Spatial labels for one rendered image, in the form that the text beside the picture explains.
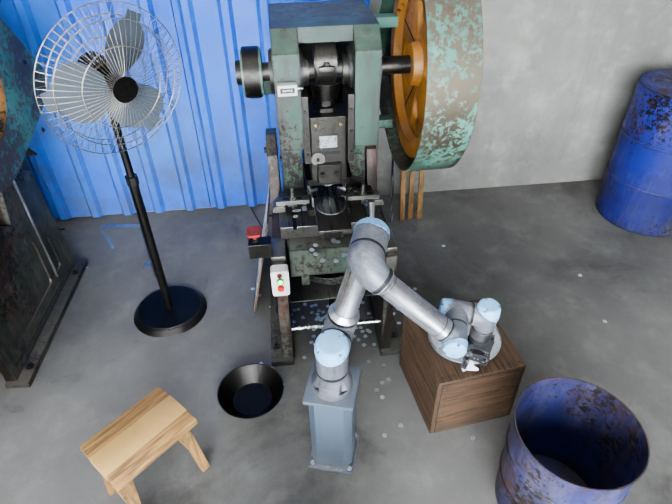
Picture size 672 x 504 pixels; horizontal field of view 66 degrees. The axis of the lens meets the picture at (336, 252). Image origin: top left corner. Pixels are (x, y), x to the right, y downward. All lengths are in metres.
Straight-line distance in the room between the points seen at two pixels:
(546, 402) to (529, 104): 2.19
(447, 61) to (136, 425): 1.67
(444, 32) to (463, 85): 0.17
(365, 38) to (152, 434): 1.62
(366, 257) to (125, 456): 1.13
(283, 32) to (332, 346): 1.11
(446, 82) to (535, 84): 2.02
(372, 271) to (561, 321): 1.69
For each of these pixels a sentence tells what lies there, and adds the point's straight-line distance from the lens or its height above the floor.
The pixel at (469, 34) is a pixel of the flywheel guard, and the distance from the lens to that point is 1.80.
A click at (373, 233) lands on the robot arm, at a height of 1.08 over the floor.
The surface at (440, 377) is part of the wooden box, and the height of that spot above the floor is 0.35.
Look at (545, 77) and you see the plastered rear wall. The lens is 3.77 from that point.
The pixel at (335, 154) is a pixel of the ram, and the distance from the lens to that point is 2.16.
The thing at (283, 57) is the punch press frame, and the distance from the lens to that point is 1.95.
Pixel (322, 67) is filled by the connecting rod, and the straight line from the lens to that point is 2.00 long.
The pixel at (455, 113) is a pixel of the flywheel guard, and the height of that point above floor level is 1.30.
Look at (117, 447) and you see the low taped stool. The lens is 2.12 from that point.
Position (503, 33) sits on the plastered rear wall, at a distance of 3.54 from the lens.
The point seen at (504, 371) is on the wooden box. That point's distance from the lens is 2.25.
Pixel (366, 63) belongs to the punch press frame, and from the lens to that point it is 1.98.
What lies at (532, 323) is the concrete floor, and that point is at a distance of 2.96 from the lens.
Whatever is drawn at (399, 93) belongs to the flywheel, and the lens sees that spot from 2.42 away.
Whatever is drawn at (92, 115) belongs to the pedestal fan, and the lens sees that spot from 2.17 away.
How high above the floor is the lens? 2.01
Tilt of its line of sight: 38 degrees down
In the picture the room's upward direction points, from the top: 1 degrees counter-clockwise
